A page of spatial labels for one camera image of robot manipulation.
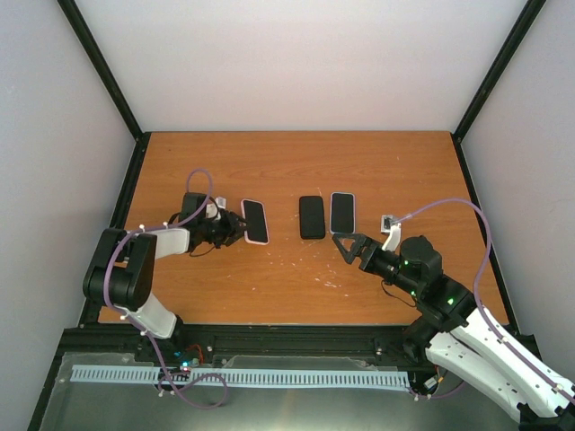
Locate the left black frame post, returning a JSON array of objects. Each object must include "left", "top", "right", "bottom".
[{"left": 56, "top": 0, "right": 146, "bottom": 136}]

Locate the black frame post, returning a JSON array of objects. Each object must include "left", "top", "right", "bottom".
[
  {"left": 56, "top": 0, "right": 146, "bottom": 136},
  {"left": 452, "top": 0, "right": 547, "bottom": 138}
]

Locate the pink phone case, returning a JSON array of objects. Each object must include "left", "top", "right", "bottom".
[{"left": 240, "top": 198, "right": 270, "bottom": 246}]

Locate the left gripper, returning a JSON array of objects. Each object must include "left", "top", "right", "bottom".
[{"left": 198, "top": 209, "right": 252, "bottom": 249}]

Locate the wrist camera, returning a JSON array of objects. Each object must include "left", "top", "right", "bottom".
[
  {"left": 380, "top": 215, "right": 402, "bottom": 252},
  {"left": 206, "top": 197, "right": 226, "bottom": 220}
]

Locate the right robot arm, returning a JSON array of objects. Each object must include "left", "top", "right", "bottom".
[{"left": 332, "top": 233, "right": 574, "bottom": 430}]

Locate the light blue cable duct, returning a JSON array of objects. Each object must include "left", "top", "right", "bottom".
[{"left": 69, "top": 365, "right": 410, "bottom": 391}]

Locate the black phone case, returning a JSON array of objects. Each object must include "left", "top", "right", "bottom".
[{"left": 299, "top": 196, "right": 325, "bottom": 240}]

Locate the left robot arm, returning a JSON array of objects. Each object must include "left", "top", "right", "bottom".
[{"left": 83, "top": 192, "right": 247, "bottom": 362}]

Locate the light blue phone case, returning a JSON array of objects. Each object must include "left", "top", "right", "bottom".
[{"left": 329, "top": 191, "right": 357, "bottom": 238}]

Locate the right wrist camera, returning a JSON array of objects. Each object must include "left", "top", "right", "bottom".
[{"left": 380, "top": 215, "right": 402, "bottom": 252}]

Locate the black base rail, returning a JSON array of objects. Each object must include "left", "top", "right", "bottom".
[{"left": 57, "top": 323, "right": 433, "bottom": 372}]

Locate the right black frame post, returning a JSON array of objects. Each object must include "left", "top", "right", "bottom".
[{"left": 452, "top": 0, "right": 547, "bottom": 138}]

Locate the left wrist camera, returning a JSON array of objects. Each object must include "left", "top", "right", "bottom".
[{"left": 206, "top": 197, "right": 226, "bottom": 220}]

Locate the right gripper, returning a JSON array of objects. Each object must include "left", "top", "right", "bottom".
[{"left": 332, "top": 232, "right": 420, "bottom": 297}]

